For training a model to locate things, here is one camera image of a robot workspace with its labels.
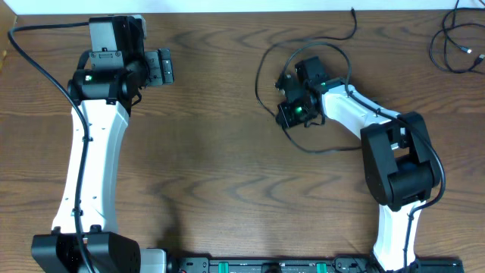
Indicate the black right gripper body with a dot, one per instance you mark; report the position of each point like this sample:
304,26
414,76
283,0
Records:
295,114

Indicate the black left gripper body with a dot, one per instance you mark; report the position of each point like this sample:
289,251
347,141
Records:
159,70

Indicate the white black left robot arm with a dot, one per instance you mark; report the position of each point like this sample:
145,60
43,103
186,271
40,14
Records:
105,86

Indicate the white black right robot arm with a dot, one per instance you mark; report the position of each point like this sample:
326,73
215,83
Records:
401,167

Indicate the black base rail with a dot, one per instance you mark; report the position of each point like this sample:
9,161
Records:
344,264

